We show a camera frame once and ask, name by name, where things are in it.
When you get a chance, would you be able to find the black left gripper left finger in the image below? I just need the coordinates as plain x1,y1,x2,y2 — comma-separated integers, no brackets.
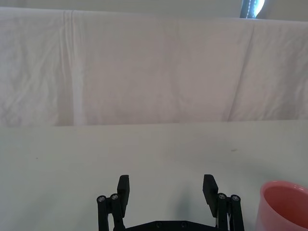
96,175,131,231

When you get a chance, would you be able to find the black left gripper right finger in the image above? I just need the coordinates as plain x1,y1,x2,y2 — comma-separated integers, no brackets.
203,174,245,231

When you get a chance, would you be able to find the white table cloth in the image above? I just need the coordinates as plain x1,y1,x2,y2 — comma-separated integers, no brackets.
0,120,308,231

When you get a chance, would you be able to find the pink cup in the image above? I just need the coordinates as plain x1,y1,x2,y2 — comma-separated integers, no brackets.
255,180,308,231

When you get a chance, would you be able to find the white hanging sheet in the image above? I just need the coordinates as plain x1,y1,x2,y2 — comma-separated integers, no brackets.
0,6,308,128

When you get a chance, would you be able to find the white curtain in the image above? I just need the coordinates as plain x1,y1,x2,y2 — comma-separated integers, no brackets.
0,0,308,23

